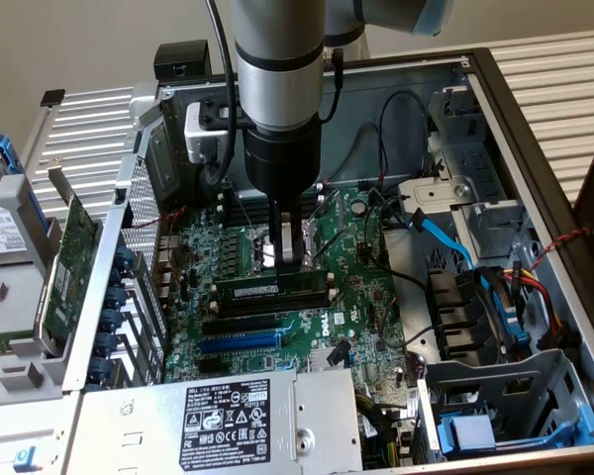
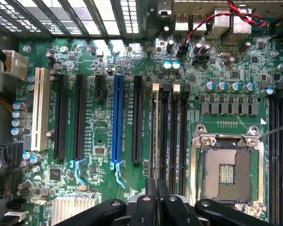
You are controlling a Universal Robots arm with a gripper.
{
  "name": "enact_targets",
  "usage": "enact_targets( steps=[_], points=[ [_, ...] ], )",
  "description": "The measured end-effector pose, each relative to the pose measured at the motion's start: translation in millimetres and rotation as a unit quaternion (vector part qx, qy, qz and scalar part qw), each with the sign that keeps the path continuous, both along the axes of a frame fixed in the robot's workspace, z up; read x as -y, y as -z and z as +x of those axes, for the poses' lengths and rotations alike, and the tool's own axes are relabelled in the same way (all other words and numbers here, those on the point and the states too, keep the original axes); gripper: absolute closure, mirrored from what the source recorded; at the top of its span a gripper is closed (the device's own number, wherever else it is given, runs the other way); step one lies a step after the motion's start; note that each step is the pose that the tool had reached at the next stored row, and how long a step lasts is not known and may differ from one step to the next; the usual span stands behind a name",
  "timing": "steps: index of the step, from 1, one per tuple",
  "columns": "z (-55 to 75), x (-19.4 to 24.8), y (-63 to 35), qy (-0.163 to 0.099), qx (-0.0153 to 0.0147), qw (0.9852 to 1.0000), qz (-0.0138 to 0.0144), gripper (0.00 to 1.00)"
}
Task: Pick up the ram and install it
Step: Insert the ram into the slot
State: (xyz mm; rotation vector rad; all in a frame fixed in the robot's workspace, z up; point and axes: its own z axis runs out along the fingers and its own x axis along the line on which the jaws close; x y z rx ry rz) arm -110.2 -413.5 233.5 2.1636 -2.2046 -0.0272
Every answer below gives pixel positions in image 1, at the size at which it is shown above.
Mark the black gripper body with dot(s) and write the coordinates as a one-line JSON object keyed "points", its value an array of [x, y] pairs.
{"points": [[282, 158]]}

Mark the green RAM stick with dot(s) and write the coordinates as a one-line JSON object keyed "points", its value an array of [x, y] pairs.
{"points": [[247, 289], [5, 339]]}

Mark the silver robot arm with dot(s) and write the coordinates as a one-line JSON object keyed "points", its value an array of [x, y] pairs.
{"points": [[277, 59]]}

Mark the metal CPU socket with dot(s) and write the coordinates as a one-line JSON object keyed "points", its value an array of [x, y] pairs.
{"points": [[260, 247]]}

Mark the thin metal locking lever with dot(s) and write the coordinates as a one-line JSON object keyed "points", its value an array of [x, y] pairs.
{"points": [[242, 210], [331, 246]]}

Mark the open metal socket cover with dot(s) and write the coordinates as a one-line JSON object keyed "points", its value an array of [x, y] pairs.
{"points": [[323, 207]]}

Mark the round coin battery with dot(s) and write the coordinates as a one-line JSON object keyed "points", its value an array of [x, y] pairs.
{"points": [[360, 207]]}

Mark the open metal PC case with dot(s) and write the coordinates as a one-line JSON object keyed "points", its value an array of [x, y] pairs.
{"points": [[356, 99]]}

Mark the long black expansion slot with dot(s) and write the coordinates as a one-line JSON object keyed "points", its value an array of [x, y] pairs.
{"points": [[237, 325]]}

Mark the green Dell motherboard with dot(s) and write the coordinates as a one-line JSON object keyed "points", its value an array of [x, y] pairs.
{"points": [[356, 297]]}

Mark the black gripper connector plug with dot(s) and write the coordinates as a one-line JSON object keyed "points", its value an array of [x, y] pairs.
{"points": [[339, 69]]}

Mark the metal port block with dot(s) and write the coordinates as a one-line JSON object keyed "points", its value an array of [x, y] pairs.
{"points": [[168, 247]]}

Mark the blue expansion slot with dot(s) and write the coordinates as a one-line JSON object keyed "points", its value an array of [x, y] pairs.
{"points": [[237, 343]]}

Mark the silver chipset heatsink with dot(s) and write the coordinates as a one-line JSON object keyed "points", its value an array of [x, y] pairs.
{"points": [[319, 358]]}

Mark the black box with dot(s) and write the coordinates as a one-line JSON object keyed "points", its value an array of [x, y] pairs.
{"points": [[178, 59]]}

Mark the short black expansion slot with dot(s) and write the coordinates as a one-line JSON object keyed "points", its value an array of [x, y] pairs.
{"points": [[210, 366]]}

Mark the blue card retainer clip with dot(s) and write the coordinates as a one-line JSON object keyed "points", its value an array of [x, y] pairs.
{"points": [[116, 298], [113, 320], [100, 371], [108, 344], [125, 258]]}

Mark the black power supply label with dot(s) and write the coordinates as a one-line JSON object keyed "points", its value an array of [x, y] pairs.
{"points": [[227, 425]]}

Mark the green graphics card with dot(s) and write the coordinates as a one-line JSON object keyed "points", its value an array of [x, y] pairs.
{"points": [[74, 247]]}

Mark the grey metal disk bay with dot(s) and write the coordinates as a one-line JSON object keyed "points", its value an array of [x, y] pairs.
{"points": [[495, 218]]}

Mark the perforated grey disk bay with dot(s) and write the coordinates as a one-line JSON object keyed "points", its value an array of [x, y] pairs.
{"points": [[455, 373]]}

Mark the silver power supply unit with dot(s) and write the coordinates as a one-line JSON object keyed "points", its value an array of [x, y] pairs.
{"points": [[128, 425]]}

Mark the grey parts rack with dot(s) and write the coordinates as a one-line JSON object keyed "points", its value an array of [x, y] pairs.
{"points": [[20, 297]]}

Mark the blue plastic disk carrier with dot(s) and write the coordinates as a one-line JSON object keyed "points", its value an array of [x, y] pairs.
{"points": [[470, 433]]}

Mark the blue latch button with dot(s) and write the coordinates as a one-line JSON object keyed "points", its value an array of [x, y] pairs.
{"points": [[25, 459]]}

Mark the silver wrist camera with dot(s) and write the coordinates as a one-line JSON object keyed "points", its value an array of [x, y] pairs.
{"points": [[203, 141]]}

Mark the blue hard disk bracket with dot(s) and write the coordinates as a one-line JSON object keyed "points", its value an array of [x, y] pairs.
{"points": [[5, 148]]}

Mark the dark brown furniture frame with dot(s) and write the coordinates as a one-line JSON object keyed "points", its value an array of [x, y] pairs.
{"points": [[588, 183]]}

